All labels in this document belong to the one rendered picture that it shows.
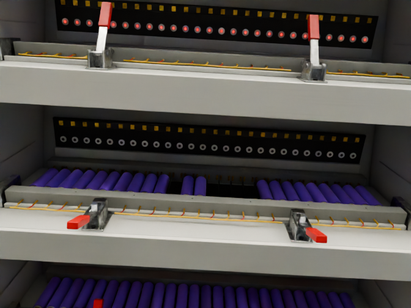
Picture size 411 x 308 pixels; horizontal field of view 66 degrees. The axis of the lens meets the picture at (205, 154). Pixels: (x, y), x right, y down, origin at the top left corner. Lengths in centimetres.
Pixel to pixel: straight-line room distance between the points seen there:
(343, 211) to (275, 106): 18
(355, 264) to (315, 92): 22
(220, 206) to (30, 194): 26
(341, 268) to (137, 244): 26
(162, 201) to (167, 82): 16
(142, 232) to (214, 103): 19
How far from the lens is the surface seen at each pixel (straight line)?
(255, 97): 39
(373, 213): 50
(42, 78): 43
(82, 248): 44
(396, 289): 61
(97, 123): 57
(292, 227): 44
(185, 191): 47
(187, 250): 42
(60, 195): 48
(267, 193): 49
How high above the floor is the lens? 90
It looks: 5 degrees down
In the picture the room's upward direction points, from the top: 3 degrees clockwise
